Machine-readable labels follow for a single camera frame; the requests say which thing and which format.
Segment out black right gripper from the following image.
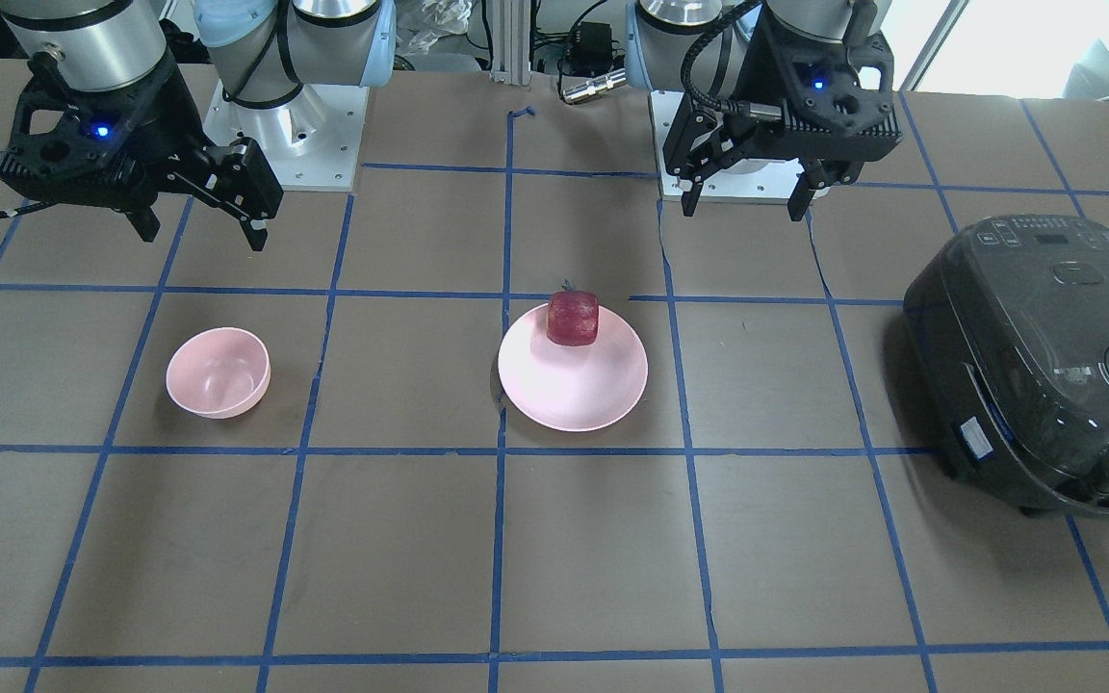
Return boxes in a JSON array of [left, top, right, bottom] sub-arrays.
[[0, 53, 283, 253]]

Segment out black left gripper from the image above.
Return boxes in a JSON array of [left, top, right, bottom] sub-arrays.
[[661, 28, 903, 222]]

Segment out pink bowl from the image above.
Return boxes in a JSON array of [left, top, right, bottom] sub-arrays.
[[166, 327, 272, 420]]

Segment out red apple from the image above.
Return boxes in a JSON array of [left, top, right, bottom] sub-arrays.
[[546, 282, 600, 347]]

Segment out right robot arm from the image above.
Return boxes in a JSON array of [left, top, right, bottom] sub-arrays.
[[0, 1, 397, 251]]

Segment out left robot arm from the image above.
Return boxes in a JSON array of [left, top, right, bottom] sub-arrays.
[[625, 1, 903, 222]]

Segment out pink plate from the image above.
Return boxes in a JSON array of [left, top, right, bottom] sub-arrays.
[[496, 303, 650, 431]]

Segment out dark grey rice cooker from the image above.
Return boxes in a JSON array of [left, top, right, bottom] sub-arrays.
[[903, 215, 1109, 522]]

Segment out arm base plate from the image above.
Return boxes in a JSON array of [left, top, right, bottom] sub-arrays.
[[649, 90, 830, 204], [204, 84, 372, 193]]

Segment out aluminium frame post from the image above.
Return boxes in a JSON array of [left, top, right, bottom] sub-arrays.
[[484, 0, 532, 88]]

